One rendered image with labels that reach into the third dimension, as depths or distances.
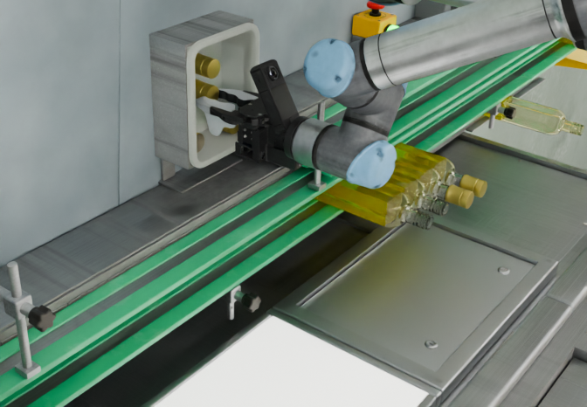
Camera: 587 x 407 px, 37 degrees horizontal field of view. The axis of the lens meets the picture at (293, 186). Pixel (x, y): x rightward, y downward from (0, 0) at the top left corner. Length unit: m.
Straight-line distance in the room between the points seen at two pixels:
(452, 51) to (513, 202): 0.92
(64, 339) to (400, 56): 0.59
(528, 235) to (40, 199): 1.03
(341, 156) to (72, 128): 0.41
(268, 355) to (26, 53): 0.60
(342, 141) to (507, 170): 0.90
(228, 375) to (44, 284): 0.32
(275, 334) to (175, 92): 0.44
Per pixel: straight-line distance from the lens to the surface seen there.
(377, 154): 1.30
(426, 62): 1.17
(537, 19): 1.13
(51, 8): 1.30
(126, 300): 1.30
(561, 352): 1.59
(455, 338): 1.53
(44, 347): 1.24
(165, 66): 1.44
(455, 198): 1.67
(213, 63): 1.48
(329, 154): 1.32
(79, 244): 1.40
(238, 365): 1.43
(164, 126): 1.48
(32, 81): 1.31
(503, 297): 1.65
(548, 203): 2.05
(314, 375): 1.42
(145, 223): 1.44
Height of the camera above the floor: 1.73
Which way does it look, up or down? 31 degrees down
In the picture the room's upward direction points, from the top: 112 degrees clockwise
